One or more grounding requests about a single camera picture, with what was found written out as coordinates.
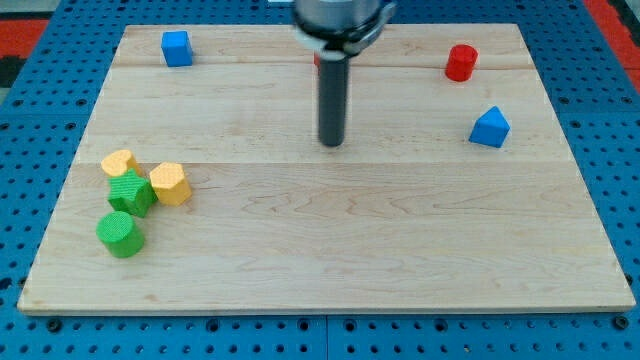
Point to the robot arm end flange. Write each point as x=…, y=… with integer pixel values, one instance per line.
x=338, y=29

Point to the yellow hexagon block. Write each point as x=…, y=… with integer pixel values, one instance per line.
x=170, y=184

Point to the yellow heart block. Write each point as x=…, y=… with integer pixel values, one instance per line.
x=119, y=162

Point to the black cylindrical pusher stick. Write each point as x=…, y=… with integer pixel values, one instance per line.
x=332, y=101

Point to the wooden board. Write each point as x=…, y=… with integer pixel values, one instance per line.
x=407, y=216

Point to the red block behind stick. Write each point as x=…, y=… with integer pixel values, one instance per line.
x=316, y=61

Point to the blue pentagon block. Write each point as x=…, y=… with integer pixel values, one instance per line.
x=490, y=129

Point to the red cylinder block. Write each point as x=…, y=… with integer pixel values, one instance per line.
x=461, y=62

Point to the green star block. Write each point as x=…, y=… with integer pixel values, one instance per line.
x=131, y=193

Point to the blue cube block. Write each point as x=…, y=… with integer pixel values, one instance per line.
x=176, y=48

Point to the green cylinder block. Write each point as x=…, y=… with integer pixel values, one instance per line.
x=119, y=233

